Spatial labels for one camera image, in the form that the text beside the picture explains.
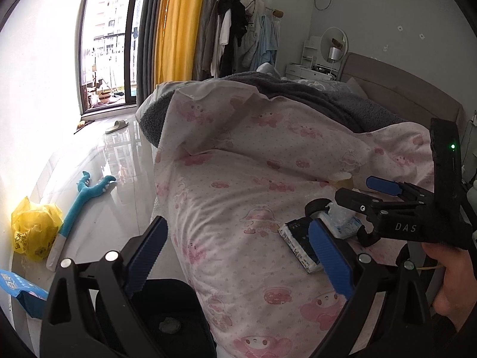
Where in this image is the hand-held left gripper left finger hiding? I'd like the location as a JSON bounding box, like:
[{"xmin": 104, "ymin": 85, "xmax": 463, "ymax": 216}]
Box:
[{"xmin": 39, "ymin": 215, "xmax": 169, "ymax": 358}]

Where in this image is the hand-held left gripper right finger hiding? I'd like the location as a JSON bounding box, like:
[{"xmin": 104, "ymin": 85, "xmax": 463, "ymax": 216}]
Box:
[{"xmin": 309, "ymin": 218, "xmax": 435, "ymax": 358}]

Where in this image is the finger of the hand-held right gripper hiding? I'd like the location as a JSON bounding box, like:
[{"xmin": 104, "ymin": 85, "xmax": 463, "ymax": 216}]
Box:
[
  {"xmin": 334, "ymin": 188, "xmax": 412, "ymax": 220},
  {"xmin": 366, "ymin": 176, "xmax": 435, "ymax": 205}
]

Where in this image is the white tissue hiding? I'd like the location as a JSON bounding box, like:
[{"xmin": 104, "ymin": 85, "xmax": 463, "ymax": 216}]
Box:
[{"xmin": 327, "ymin": 200, "xmax": 355, "ymax": 224}]

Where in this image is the light blue tissue packet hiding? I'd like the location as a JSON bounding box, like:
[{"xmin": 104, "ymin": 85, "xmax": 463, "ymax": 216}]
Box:
[{"xmin": 320, "ymin": 212, "xmax": 365, "ymax": 240}]

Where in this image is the dark blue packet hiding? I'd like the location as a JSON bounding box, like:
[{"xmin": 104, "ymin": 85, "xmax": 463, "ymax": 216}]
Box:
[{"xmin": 278, "ymin": 219, "xmax": 325, "ymax": 274}]

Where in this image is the black round cap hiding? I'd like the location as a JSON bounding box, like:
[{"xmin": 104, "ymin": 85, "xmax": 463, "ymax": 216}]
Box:
[{"xmin": 305, "ymin": 198, "xmax": 333, "ymax": 220}]

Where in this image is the black trash bin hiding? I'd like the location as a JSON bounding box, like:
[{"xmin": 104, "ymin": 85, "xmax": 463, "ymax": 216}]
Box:
[{"xmin": 93, "ymin": 278, "xmax": 217, "ymax": 358}]

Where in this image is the grey paper ball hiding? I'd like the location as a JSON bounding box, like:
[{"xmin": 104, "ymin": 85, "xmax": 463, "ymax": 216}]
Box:
[{"xmin": 158, "ymin": 317, "xmax": 182, "ymax": 335}]

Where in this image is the person's right hand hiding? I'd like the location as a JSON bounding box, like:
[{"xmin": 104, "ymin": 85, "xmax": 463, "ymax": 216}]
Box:
[{"xmin": 421, "ymin": 242, "xmax": 477, "ymax": 340}]

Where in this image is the blue plush toy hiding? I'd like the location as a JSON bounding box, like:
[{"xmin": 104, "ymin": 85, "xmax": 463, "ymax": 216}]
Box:
[{"xmin": 45, "ymin": 171, "xmax": 117, "ymax": 272}]

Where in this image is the brown bed headboard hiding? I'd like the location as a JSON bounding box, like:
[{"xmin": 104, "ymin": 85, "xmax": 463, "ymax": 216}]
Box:
[{"xmin": 337, "ymin": 53, "xmax": 465, "ymax": 137}]

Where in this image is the patterned pillow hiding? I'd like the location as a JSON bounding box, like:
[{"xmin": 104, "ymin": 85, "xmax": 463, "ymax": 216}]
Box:
[{"xmin": 340, "ymin": 78, "xmax": 369, "ymax": 98}]

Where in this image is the grey fleece blanket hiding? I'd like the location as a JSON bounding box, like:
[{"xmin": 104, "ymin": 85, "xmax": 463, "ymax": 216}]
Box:
[{"xmin": 139, "ymin": 72, "xmax": 412, "ymax": 150}]

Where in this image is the pink printed blanket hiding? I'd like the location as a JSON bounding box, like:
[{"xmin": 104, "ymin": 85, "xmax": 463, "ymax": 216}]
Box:
[{"xmin": 153, "ymin": 80, "xmax": 445, "ymax": 358}]

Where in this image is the yellow plastic bag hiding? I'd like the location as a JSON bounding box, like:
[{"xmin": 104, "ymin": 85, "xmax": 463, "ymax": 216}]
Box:
[{"xmin": 10, "ymin": 196, "xmax": 65, "ymax": 263}]

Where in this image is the blue flat packet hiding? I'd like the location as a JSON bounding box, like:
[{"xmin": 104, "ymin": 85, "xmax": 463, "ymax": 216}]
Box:
[{"xmin": 0, "ymin": 268, "xmax": 50, "ymax": 320}]

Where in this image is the beige slipper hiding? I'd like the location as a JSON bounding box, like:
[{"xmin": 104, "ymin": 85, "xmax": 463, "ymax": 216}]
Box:
[{"xmin": 105, "ymin": 119, "xmax": 129, "ymax": 134}]

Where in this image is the white dresser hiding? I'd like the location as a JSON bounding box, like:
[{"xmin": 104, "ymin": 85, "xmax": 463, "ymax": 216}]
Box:
[{"xmin": 286, "ymin": 63, "xmax": 337, "ymax": 81}]

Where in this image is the white small shelf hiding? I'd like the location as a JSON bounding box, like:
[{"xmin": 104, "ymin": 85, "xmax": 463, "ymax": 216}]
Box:
[{"xmin": 301, "ymin": 36, "xmax": 323, "ymax": 65}]

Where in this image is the round mirror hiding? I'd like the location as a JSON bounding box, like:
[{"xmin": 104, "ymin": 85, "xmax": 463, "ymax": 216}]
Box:
[{"xmin": 320, "ymin": 26, "xmax": 348, "ymax": 63}]

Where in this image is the light blue plush blanket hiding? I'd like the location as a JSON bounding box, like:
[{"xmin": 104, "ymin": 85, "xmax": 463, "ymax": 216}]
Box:
[{"xmin": 256, "ymin": 63, "xmax": 284, "ymax": 80}]

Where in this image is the white mattress sheet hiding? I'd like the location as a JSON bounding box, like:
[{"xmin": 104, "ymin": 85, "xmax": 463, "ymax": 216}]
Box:
[{"xmin": 151, "ymin": 81, "xmax": 194, "ymax": 100}]

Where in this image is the light blue garment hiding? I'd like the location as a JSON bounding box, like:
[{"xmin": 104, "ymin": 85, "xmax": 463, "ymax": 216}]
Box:
[{"xmin": 253, "ymin": 14, "xmax": 279, "ymax": 71}]

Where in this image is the off-white jacket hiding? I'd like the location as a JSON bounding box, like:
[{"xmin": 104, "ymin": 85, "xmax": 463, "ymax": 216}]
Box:
[{"xmin": 238, "ymin": 0, "xmax": 266, "ymax": 71}]

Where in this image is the clothes rack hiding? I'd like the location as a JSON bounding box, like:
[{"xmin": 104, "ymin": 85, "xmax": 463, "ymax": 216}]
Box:
[{"xmin": 211, "ymin": 0, "xmax": 284, "ymax": 18}]

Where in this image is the grey coat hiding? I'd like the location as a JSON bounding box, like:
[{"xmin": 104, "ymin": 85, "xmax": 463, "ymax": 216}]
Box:
[{"xmin": 195, "ymin": 2, "xmax": 221, "ymax": 81}]

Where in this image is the white shirt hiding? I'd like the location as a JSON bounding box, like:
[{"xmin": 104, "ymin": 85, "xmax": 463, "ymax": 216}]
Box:
[{"xmin": 219, "ymin": 7, "xmax": 233, "ymax": 46}]

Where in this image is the black garment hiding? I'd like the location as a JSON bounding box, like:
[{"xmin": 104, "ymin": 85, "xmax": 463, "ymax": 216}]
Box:
[{"xmin": 217, "ymin": 0, "xmax": 250, "ymax": 78}]

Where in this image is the yellow curtain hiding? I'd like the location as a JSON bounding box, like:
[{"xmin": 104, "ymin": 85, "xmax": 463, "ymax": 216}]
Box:
[{"xmin": 154, "ymin": 0, "xmax": 210, "ymax": 87}]

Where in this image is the black sliding door frame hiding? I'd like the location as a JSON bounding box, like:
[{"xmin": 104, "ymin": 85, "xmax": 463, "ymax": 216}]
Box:
[{"xmin": 78, "ymin": 0, "xmax": 148, "ymax": 117}]

